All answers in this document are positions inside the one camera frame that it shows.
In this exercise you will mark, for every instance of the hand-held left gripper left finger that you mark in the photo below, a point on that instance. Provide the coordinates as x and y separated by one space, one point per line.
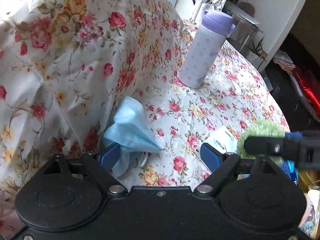
110 156

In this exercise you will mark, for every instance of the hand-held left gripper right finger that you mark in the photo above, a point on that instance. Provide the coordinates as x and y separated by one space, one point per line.
210 156

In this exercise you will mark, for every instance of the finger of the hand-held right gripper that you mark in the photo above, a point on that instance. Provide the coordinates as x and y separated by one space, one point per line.
262 146

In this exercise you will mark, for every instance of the green fuzzy ball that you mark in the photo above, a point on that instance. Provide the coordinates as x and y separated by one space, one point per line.
262 128

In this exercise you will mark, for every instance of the white tissue pack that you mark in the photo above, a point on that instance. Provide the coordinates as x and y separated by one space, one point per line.
222 140

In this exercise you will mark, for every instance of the blue face mask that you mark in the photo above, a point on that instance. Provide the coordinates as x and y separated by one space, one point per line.
130 127

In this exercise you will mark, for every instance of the blue and white box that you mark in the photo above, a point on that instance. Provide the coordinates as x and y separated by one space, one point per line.
290 171

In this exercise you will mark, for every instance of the black leather sofa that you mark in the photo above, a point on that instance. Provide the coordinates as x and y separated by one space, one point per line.
282 92

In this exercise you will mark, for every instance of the folded pink cloths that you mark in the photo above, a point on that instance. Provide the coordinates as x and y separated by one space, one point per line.
285 62

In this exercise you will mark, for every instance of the plant in white pot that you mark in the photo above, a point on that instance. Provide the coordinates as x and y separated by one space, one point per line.
258 48

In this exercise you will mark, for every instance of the purple lidded bottle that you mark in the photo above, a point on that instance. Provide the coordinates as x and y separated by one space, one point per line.
200 50

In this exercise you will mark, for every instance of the floral bed sheet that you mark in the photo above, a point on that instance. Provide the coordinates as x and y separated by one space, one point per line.
75 55

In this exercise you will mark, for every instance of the glass side table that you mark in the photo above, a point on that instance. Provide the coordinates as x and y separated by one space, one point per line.
241 30

